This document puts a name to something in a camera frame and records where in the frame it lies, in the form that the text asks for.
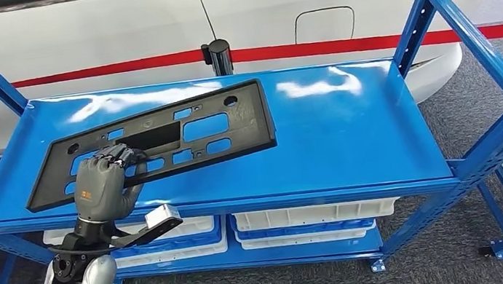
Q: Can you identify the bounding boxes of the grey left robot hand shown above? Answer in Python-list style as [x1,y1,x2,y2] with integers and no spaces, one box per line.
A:
[68,140,157,228]

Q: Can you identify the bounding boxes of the black plastic panel with cutouts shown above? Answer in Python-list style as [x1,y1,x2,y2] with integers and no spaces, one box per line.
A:
[13,76,283,214]

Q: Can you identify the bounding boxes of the red barrier belt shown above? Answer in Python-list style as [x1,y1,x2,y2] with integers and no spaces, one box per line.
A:
[0,8,503,106]

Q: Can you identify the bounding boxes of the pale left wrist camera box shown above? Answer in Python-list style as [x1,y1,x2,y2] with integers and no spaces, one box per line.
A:
[143,201,185,234]

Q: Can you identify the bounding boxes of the black stanchion post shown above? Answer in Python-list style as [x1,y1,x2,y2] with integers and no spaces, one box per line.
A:
[200,37,234,79]

